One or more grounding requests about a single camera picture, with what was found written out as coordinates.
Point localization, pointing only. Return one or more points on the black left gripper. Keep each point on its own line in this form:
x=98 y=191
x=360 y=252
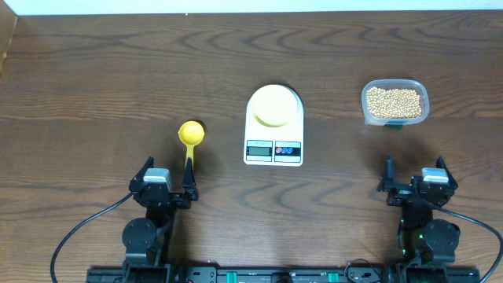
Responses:
x=192 y=193

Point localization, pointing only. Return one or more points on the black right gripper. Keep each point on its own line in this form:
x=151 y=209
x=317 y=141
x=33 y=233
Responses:
x=387 y=183

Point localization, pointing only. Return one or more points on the yellow plastic measuring scoop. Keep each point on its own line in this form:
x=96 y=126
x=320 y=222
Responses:
x=191 y=134

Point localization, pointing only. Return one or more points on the pale yellow bowl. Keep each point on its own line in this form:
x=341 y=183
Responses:
x=274 y=105

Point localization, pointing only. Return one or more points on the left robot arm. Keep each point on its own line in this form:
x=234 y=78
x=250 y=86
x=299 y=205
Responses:
x=147 y=239

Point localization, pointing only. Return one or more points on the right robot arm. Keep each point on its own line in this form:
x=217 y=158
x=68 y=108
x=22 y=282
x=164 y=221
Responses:
x=428 y=245

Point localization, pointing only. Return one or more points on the white digital kitchen scale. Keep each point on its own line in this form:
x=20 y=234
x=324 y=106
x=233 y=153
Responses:
x=274 y=146

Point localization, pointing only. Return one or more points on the green tape label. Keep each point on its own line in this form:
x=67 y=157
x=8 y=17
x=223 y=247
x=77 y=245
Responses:
x=394 y=126

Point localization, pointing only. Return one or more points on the clear plastic container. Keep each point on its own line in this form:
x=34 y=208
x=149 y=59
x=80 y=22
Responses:
x=388 y=84

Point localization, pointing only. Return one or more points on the soybeans pile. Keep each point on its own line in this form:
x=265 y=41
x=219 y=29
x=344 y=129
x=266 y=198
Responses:
x=393 y=103

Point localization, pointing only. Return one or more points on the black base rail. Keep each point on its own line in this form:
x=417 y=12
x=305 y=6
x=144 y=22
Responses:
x=211 y=274

